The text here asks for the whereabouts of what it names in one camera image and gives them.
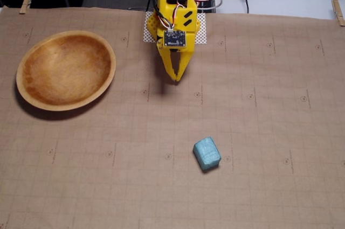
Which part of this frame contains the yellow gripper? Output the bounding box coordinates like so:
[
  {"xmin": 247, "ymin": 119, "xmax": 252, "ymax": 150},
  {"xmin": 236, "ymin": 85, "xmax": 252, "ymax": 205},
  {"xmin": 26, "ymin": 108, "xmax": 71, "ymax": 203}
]
[{"xmin": 157, "ymin": 0, "xmax": 199, "ymax": 82}]

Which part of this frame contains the blue foam block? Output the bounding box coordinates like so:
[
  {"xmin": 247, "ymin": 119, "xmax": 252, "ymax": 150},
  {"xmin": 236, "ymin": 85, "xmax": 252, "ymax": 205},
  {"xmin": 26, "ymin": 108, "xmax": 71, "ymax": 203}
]
[{"xmin": 192, "ymin": 136, "xmax": 223, "ymax": 173}]

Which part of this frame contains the yellow robot base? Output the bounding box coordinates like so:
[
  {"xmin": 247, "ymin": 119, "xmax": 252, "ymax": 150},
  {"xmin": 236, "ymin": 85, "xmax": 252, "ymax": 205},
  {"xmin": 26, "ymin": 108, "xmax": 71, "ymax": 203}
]
[{"xmin": 146, "ymin": 12, "xmax": 163, "ymax": 43}]

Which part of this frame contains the round wooden bowl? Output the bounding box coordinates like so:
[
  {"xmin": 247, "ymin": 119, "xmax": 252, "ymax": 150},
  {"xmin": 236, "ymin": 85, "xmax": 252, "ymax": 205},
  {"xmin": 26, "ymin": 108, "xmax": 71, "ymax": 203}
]
[{"xmin": 16, "ymin": 30, "xmax": 117, "ymax": 112}]

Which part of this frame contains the white perforated mesh pad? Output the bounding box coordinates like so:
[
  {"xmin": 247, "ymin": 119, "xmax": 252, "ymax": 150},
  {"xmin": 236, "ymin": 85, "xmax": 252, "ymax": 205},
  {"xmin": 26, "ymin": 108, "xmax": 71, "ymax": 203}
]
[{"xmin": 142, "ymin": 11, "xmax": 208, "ymax": 45}]

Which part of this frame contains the brown grid paper mat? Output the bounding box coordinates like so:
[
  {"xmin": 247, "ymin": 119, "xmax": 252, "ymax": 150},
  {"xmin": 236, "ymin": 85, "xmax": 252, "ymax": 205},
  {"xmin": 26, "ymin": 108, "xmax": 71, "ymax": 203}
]
[{"xmin": 0, "ymin": 6, "xmax": 345, "ymax": 229}]

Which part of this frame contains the wooden clothespin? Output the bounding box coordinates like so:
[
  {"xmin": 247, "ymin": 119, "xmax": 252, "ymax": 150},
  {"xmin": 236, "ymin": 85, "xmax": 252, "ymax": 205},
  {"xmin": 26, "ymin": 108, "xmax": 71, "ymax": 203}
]
[
  {"xmin": 331, "ymin": 0, "xmax": 345, "ymax": 27},
  {"xmin": 19, "ymin": 0, "xmax": 34, "ymax": 15}
]

